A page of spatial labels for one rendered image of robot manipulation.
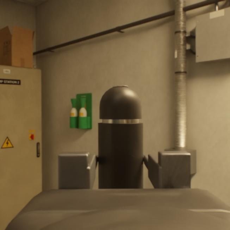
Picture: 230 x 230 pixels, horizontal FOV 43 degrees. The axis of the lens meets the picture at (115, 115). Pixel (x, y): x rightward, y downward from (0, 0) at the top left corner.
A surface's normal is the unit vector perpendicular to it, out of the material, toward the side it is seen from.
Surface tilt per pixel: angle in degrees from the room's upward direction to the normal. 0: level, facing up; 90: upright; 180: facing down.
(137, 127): 90
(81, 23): 90
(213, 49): 90
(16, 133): 90
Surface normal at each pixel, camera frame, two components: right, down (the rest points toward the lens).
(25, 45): 0.70, 0.00
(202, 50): -0.72, 0.01
